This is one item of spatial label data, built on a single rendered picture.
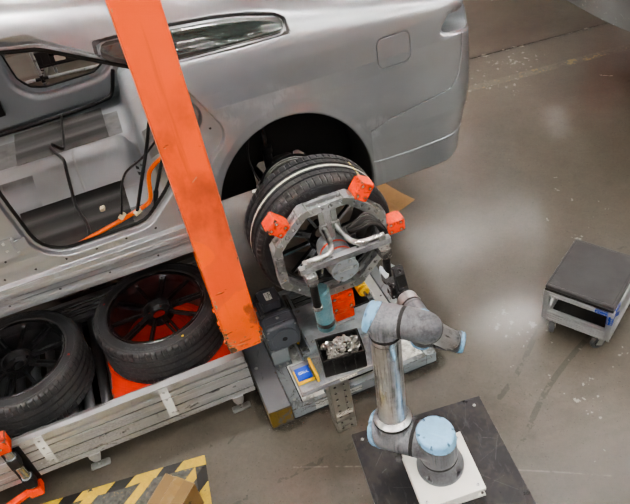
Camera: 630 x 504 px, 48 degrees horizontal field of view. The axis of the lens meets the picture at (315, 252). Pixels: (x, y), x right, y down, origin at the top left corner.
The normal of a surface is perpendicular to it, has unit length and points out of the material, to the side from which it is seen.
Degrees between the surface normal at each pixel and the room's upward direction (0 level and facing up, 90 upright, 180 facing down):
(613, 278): 0
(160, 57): 90
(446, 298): 0
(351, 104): 90
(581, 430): 0
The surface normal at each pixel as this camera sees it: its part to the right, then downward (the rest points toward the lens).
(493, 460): -0.15, -0.73
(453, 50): 0.54, 0.50
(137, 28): 0.35, 0.59
